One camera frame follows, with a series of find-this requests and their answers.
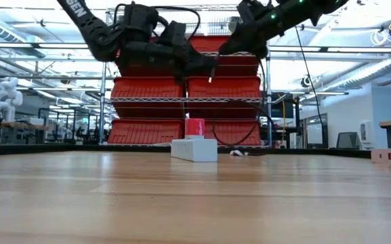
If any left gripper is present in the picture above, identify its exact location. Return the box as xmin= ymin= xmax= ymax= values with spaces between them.
xmin=115 ymin=40 xmax=219 ymax=81

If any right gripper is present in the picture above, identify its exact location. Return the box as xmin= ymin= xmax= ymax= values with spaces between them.
xmin=218 ymin=0 xmax=318 ymax=60

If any red USB charger adapter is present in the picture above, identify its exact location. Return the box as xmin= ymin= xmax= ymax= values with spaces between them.
xmin=184 ymin=117 xmax=206 ymax=140

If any long white power strip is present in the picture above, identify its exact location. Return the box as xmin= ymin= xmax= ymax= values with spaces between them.
xmin=170 ymin=136 xmax=219 ymax=163

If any pink USB charger adapter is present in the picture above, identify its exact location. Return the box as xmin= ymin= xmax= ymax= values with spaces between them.
xmin=370 ymin=148 xmax=391 ymax=165

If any red plastic storage bin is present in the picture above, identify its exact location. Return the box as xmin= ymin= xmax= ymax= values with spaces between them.
xmin=106 ymin=118 xmax=186 ymax=146
xmin=187 ymin=76 xmax=262 ymax=119
xmin=187 ymin=35 xmax=262 ymax=78
xmin=110 ymin=77 xmax=187 ymax=119
xmin=115 ymin=35 xmax=188 ymax=78
xmin=204 ymin=119 xmax=262 ymax=147

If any grey chair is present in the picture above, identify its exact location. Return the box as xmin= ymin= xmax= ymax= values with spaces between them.
xmin=335 ymin=131 xmax=364 ymax=150

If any wooden work table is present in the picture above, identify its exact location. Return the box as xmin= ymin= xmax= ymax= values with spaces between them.
xmin=0 ymin=120 xmax=50 ymax=146

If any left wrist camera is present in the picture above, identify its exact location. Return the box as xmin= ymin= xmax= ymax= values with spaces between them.
xmin=162 ymin=20 xmax=187 ymax=47

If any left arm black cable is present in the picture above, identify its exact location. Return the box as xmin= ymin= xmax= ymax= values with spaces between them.
xmin=113 ymin=2 xmax=202 ymax=42

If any yellow hanging cable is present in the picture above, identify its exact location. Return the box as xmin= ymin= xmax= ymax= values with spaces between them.
xmin=281 ymin=100 xmax=287 ymax=136

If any thin black hanging cable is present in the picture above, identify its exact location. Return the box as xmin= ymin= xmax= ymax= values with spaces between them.
xmin=295 ymin=25 xmax=325 ymax=147

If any chrome wire shelf rack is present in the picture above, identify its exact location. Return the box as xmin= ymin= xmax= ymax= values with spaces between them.
xmin=98 ymin=3 xmax=274 ymax=149

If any white cable coil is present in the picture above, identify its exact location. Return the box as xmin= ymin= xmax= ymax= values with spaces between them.
xmin=371 ymin=30 xmax=391 ymax=47

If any white ceiling duct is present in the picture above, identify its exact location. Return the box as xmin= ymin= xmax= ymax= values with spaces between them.
xmin=337 ymin=53 xmax=391 ymax=93

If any black aluminium table frame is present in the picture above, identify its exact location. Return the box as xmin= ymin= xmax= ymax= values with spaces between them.
xmin=0 ymin=143 xmax=391 ymax=163

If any white wall dispenser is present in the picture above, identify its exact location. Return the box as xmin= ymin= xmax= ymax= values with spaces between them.
xmin=359 ymin=120 xmax=376 ymax=150

